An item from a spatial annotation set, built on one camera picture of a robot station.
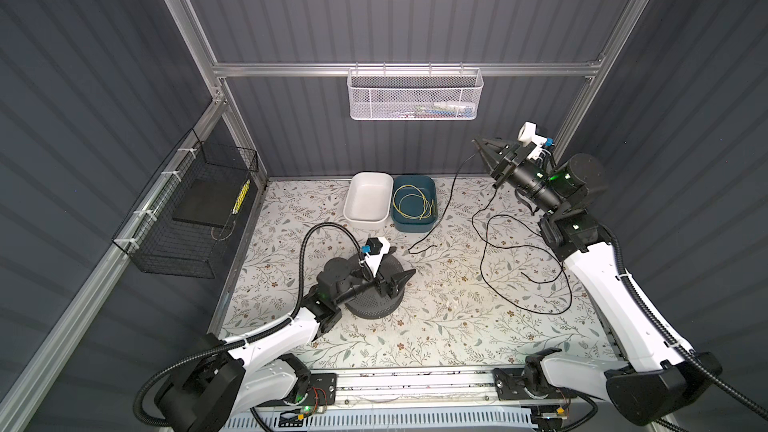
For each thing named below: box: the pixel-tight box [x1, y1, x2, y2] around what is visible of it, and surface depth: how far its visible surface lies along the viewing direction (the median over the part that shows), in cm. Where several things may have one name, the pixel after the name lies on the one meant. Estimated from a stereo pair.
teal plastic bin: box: [392, 175, 438, 233], surface depth 113 cm
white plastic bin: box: [343, 171, 394, 228], surface depth 114 cm
